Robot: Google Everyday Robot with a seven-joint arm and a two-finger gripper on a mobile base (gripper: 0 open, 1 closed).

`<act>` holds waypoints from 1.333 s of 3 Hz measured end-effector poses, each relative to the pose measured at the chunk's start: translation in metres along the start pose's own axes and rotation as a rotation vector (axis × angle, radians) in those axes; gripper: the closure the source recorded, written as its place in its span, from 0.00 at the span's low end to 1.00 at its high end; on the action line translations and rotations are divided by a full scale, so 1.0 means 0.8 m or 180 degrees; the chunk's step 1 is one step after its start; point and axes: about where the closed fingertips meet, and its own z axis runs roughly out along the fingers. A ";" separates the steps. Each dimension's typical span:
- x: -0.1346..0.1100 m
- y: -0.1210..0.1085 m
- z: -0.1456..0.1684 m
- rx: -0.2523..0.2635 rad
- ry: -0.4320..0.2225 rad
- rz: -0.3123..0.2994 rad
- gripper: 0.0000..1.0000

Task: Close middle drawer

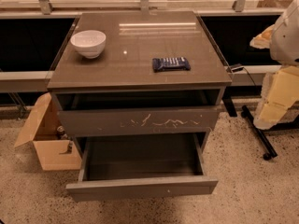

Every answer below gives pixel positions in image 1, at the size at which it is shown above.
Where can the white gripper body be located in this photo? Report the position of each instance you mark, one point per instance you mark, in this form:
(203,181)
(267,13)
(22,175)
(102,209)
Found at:
(286,41)

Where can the blue snack packet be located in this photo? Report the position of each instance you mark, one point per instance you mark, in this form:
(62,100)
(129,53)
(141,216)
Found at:
(170,64)

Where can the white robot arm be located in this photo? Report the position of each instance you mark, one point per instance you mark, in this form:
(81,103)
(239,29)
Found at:
(282,38)

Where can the black power adapter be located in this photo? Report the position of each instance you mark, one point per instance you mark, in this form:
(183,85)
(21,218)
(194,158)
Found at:
(235,68)

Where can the open cardboard box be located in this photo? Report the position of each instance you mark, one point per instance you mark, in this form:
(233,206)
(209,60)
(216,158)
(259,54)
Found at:
(39,129)

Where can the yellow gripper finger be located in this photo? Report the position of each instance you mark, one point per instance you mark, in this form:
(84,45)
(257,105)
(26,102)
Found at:
(268,115)

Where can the bottle in cardboard box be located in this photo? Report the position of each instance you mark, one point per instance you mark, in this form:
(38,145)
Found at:
(61,133)

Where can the grey middle drawer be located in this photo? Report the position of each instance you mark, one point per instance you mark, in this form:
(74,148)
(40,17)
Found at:
(112,122)

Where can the white ceramic bowl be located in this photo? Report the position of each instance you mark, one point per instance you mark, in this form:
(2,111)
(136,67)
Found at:
(89,43)

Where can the black stand base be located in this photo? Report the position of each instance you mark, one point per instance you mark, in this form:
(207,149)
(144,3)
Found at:
(270,152)

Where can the grey open bottom drawer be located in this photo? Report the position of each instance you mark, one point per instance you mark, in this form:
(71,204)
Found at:
(142,166)

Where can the grey drawer cabinet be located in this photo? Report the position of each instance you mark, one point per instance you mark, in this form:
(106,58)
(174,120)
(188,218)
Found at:
(122,77)

